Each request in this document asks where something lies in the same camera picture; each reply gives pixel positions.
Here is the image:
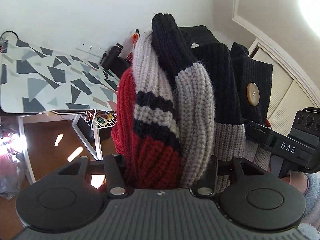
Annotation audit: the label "red beige knit cardigan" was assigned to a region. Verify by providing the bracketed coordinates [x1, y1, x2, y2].
[112, 14, 273, 190]

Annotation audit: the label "person right hand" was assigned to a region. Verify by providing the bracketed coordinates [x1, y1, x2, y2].
[282, 171, 309, 194]

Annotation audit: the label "black thermos bottle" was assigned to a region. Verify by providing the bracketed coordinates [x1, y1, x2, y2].
[100, 43, 123, 69]

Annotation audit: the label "geometric pattern desk mat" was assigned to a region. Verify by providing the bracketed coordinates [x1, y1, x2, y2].
[1, 37, 119, 115]

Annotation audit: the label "orange artificial flowers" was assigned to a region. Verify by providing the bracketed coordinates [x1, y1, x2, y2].
[131, 29, 140, 47]

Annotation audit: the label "white wire basket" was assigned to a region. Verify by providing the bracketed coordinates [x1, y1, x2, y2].
[81, 109, 117, 130]

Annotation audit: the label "white wall socket panel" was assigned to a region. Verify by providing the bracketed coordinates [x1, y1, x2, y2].
[76, 42, 107, 56]

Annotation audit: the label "black power cable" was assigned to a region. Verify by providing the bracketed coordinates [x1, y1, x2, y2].
[0, 30, 20, 41]

